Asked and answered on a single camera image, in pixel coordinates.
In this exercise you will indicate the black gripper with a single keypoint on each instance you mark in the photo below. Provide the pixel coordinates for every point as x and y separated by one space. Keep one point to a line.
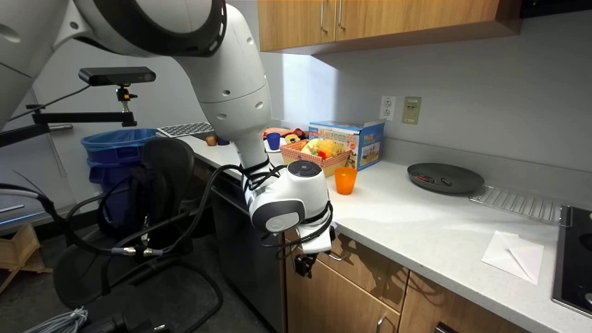
306 264

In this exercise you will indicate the wooden front white drawer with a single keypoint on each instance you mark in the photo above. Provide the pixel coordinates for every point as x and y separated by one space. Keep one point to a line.
371 271

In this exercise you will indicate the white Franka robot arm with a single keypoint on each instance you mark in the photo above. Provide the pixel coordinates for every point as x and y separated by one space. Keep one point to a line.
234 80

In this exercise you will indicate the stainless dishwasher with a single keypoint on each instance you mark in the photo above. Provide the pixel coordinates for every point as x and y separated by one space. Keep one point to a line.
247 278

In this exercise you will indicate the orange plastic cup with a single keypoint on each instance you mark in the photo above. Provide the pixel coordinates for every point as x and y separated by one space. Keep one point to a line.
345 180

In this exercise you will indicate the blue toy cup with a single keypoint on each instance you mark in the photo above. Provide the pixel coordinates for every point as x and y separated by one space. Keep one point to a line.
274 141

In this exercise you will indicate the small stuffed toy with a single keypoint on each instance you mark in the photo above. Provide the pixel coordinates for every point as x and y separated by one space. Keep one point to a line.
295 134

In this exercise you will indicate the blue toy food box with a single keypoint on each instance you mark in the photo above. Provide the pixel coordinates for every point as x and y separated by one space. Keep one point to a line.
363 145

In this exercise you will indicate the black round stove plate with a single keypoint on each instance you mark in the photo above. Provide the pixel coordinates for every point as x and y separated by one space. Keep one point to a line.
445 178

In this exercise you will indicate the black office chair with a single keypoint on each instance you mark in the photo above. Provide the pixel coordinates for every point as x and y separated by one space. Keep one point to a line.
167 167

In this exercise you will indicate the white paper napkin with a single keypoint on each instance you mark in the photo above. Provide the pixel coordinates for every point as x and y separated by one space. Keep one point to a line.
515 256

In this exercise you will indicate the clear ribbed mat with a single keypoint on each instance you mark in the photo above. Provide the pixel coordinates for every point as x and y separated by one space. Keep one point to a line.
519 204

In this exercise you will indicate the blue plastic bin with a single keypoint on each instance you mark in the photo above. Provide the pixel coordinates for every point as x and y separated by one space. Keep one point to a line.
113 145

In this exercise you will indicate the wooden upper cabinet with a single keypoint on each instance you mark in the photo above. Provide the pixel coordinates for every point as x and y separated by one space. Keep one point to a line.
382 21

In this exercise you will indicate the black glass cooktop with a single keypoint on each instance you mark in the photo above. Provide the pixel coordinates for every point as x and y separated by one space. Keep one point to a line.
576 260

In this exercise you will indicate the black range hood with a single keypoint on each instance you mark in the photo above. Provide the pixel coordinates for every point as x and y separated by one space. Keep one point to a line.
556 6

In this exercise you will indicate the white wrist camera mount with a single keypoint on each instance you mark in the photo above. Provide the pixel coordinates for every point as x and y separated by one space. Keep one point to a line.
317 240

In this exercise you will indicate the white wall outlet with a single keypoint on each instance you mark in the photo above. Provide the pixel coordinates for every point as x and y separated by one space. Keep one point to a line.
387 108

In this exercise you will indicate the beige wall sign plate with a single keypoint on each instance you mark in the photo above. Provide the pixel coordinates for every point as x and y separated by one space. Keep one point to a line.
411 110

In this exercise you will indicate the black stereo camera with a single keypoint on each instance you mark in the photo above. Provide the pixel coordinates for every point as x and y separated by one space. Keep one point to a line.
117 75

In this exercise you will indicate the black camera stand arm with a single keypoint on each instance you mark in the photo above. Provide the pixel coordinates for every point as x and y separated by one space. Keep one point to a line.
80 117

